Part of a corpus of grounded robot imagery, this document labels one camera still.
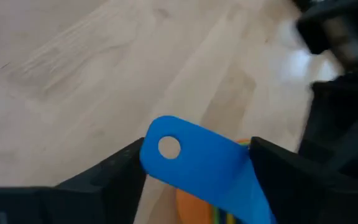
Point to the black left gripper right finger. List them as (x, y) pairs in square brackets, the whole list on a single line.
[(291, 186)]

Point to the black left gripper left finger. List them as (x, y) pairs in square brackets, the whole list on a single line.
[(104, 193)]

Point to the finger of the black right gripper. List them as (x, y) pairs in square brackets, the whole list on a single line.
[(331, 31)]

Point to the lime green measuring cup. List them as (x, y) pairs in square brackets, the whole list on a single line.
[(217, 217)]

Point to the orange measuring cup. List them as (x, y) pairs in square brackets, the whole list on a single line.
[(191, 208)]

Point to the small blue measuring cup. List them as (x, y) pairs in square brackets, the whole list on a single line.
[(204, 165)]

